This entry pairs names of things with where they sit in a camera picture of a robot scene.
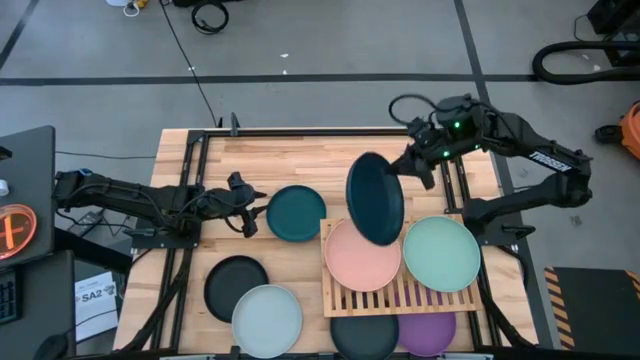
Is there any black equipment case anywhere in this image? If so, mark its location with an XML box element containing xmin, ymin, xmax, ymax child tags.
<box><xmin>172</xmin><ymin>0</ymin><xmax>244</xmax><ymax>8</ymax></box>

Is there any dark teal plate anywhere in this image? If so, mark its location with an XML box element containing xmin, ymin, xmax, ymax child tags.
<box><xmin>345</xmin><ymin>151</ymin><xmax>406</xmax><ymax>247</ymax></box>
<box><xmin>265</xmin><ymin>184</ymin><xmax>328</xmax><ymax>244</ymax></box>

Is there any black power adapter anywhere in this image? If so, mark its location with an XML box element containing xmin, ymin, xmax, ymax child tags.
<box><xmin>74</xmin><ymin>211</ymin><xmax>106</xmax><ymax>237</ymax></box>

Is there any black metal table frame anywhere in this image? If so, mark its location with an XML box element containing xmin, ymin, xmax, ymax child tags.
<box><xmin>114</xmin><ymin>127</ymin><xmax>540</xmax><ymax>360</ymax></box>

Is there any black vacuum hose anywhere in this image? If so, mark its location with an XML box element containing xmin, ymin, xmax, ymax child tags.
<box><xmin>531</xmin><ymin>39</ymin><xmax>640</xmax><ymax>86</ymax></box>

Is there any black plate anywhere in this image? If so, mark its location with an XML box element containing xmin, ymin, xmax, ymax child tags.
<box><xmin>203</xmin><ymin>254</ymin><xmax>270</xmax><ymax>324</ymax></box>

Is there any coiled black cable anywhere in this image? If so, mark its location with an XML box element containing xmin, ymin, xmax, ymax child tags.
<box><xmin>190</xmin><ymin>0</ymin><xmax>231</xmax><ymax>36</ymax></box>

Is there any black computer mouse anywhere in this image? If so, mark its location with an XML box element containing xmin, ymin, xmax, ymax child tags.
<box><xmin>32</xmin><ymin>333</ymin><xmax>70</xmax><ymax>360</ymax></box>

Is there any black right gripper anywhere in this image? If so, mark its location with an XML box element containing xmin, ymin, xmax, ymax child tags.
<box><xmin>388</xmin><ymin>117</ymin><xmax>451</xmax><ymax>191</ymax></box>

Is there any pink plate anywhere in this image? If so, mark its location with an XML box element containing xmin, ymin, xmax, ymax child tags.
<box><xmin>323</xmin><ymin>218</ymin><xmax>403</xmax><ymax>294</ymax></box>

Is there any hazard-striped black platform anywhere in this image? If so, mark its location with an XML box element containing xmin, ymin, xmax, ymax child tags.
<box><xmin>543</xmin><ymin>265</ymin><xmax>640</xmax><ymax>351</ymax></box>

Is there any orange vacuum cleaner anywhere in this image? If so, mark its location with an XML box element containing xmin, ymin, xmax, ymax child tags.
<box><xmin>593</xmin><ymin>99</ymin><xmax>640</xmax><ymax>161</ymax></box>

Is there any black desk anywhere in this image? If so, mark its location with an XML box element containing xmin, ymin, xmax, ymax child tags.
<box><xmin>0</xmin><ymin>124</ymin><xmax>56</xmax><ymax>271</ymax></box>
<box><xmin>0</xmin><ymin>249</ymin><xmax>76</xmax><ymax>360</ymax></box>

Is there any dark grey plate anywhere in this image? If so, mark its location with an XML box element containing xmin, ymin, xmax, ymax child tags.
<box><xmin>329</xmin><ymin>314</ymin><xmax>400</xmax><ymax>360</ymax></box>

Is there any orange round disc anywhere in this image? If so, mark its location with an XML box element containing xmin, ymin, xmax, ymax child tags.
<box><xmin>0</xmin><ymin>202</ymin><xmax>39</xmax><ymax>262</ymax></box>

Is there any purple plate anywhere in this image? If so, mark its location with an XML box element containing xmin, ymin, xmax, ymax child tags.
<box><xmin>396</xmin><ymin>292</ymin><xmax>458</xmax><ymax>358</ymax></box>

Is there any mint green plate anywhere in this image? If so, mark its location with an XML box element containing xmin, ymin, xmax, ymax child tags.
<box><xmin>402</xmin><ymin>215</ymin><xmax>482</xmax><ymax>294</ymax></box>

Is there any long black cable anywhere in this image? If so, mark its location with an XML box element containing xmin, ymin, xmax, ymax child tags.
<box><xmin>158</xmin><ymin>0</ymin><xmax>224</xmax><ymax>129</ymax></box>

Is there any bamboo slatted shelf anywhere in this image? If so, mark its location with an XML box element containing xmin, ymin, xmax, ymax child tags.
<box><xmin>319</xmin><ymin>214</ymin><xmax>484</xmax><ymax>319</ymax></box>

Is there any light grey plate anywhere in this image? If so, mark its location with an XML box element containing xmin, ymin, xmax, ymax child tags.
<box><xmin>230</xmin><ymin>283</ymin><xmax>304</xmax><ymax>360</ymax></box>

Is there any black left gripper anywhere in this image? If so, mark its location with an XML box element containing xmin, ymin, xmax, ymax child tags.
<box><xmin>212</xmin><ymin>171</ymin><xmax>269</xmax><ymax>239</ymax></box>

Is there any thin black cable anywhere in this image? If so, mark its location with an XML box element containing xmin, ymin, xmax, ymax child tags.
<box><xmin>54</xmin><ymin>151</ymin><xmax>157</xmax><ymax>161</ymax></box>

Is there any black looped gripper cable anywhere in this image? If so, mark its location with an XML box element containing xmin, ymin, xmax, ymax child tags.
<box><xmin>388</xmin><ymin>93</ymin><xmax>441</xmax><ymax>127</ymax></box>

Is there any black vacuum unit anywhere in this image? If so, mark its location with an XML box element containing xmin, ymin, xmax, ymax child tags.
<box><xmin>585</xmin><ymin>0</ymin><xmax>640</xmax><ymax>69</ymax></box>

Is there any black keyboard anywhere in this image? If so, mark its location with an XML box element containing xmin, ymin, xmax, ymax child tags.
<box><xmin>0</xmin><ymin>268</ymin><xmax>22</xmax><ymax>326</ymax></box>

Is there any white SA2 paper sheet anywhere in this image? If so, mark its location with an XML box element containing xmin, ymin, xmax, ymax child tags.
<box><xmin>73</xmin><ymin>270</ymin><xmax>120</xmax><ymax>344</ymax></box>

